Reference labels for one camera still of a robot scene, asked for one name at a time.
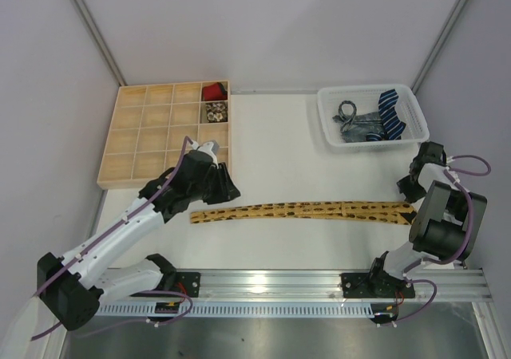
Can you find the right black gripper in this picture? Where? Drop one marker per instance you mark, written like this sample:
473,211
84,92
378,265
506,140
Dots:
412,184

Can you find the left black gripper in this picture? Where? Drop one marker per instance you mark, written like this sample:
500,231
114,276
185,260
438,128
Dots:
217,182

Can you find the yellow patterned tie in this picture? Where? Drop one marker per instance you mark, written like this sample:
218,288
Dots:
397,213

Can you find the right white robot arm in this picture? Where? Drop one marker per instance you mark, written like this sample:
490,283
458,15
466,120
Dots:
444,229

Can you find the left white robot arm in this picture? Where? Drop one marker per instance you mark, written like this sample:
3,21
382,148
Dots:
74,285

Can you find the blue striped tie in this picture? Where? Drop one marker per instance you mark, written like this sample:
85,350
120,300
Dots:
392,127

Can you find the rolled floral tie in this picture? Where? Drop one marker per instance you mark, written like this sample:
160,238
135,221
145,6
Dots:
216,112

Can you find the grey paisley tie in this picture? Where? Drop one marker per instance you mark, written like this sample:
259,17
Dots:
353,127

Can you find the wooden compartment tray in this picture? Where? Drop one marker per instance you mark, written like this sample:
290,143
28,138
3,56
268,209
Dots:
148,127

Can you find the rolled red tie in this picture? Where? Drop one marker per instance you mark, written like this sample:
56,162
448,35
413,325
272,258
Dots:
214,91

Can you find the white plastic basket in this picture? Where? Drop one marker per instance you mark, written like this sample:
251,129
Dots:
365,97

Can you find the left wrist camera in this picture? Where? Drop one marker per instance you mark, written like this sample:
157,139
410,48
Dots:
210,147

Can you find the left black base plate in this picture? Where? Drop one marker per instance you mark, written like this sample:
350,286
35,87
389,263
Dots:
183,282

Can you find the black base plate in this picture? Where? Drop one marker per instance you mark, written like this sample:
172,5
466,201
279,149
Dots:
362,285
183,282

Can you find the aluminium mounting rail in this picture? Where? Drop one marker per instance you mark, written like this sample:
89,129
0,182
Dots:
453,285

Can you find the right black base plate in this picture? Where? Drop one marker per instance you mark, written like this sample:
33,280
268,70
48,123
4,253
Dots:
362,285

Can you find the white slotted cable duct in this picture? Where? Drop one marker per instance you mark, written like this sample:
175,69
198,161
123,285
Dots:
141,309

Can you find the right aluminium frame post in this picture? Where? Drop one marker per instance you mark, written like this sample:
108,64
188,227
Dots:
439,43

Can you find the aluminium frame post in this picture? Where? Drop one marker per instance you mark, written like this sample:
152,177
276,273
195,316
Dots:
439,43
90,25

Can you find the left aluminium frame post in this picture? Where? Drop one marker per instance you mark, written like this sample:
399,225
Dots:
90,25

